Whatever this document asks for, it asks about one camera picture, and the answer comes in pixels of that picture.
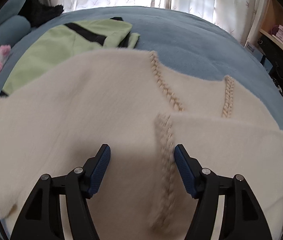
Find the blue round pillow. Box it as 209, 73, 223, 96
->
0, 15, 32, 53

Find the blue bed blanket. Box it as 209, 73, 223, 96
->
0, 5, 283, 240

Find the blue white cardboard box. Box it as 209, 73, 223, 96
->
244, 41, 272, 73

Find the wooden shelf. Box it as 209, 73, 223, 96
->
259, 0, 283, 63

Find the black fuzzy cloth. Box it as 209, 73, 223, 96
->
18, 0, 64, 28

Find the blue cushion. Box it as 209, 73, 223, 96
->
0, 0, 30, 18

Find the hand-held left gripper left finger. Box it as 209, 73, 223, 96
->
10, 144, 111, 240

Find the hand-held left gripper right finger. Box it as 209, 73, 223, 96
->
174, 144, 273, 240

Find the black bag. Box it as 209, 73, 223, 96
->
257, 34, 283, 120

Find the cream fuzzy sweater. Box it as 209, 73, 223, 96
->
0, 49, 283, 240

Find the light green black-striped garment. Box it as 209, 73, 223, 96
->
0, 17, 140, 97

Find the black white patterned cloth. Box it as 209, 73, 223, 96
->
272, 74, 283, 97

